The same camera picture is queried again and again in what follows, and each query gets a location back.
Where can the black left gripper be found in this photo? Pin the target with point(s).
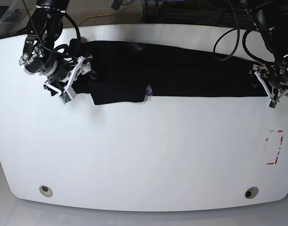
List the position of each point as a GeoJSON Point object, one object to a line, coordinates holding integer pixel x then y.
{"type": "Point", "coordinates": [277, 81]}

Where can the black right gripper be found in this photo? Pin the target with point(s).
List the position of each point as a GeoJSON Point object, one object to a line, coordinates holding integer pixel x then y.
{"type": "Point", "coordinates": [63, 68]}

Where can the red tape rectangle marking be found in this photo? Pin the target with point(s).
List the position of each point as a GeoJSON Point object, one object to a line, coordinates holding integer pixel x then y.
{"type": "Point", "coordinates": [272, 147]}

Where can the left table grommet hole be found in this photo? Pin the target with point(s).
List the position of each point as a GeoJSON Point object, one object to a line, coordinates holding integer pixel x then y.
{"type": "Point", "coordinates": [45, 191]}

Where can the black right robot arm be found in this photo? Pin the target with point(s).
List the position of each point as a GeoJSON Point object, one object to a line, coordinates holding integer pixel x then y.
{"type": "Point", "coordinates": [40, 55]}

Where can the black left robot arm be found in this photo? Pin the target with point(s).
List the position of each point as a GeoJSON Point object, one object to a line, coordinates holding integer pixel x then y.
{"type": "Point", "coordinates": [273, 27]}

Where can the black T-shirt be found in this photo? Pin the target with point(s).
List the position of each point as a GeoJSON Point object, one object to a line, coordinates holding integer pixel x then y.
{"type": "Point", "coordinates": [127, 71]}

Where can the right table grommet hole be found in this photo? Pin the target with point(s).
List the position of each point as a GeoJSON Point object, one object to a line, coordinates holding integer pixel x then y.
{"type": "Point", "coordinates": [251, 193]}

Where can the table grommet hole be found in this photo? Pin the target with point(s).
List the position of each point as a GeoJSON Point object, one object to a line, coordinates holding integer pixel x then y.
{"type": "Point", "coordinates": [45, 191]}
{"type": "Point", "coordinates": [251, 193]}

